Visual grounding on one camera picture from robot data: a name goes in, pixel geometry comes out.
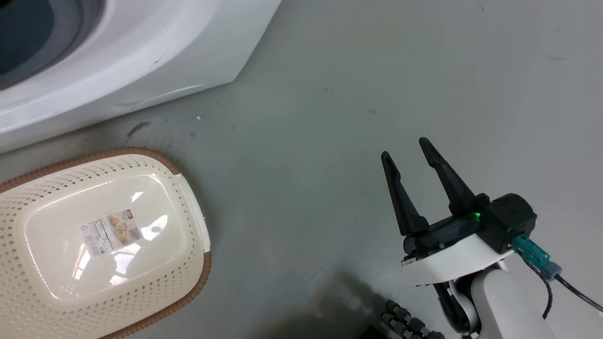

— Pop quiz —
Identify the black corrugated cable conduit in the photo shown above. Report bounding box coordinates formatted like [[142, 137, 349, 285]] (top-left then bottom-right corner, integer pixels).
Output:
[[381, 300, 446, 339]]

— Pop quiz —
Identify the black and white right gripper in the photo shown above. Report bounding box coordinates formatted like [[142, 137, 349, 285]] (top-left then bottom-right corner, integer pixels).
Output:
[[381, 137, 538, 286]]

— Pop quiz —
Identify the white washing machine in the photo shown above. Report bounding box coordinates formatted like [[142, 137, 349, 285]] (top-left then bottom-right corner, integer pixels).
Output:
[[0, 0, 282, 153]]

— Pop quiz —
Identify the black cable with teal connector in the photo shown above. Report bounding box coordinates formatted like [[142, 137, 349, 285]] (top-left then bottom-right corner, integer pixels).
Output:
[[512, 234, 603, 320]]

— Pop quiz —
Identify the paper label sticker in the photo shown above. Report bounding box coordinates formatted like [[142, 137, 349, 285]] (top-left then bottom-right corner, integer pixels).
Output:
[[81, 210, 144, 258]]

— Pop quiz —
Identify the cream perforated laundry basket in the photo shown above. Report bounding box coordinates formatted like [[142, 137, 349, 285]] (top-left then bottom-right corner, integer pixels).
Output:
[[0, 147, 212, 339]]

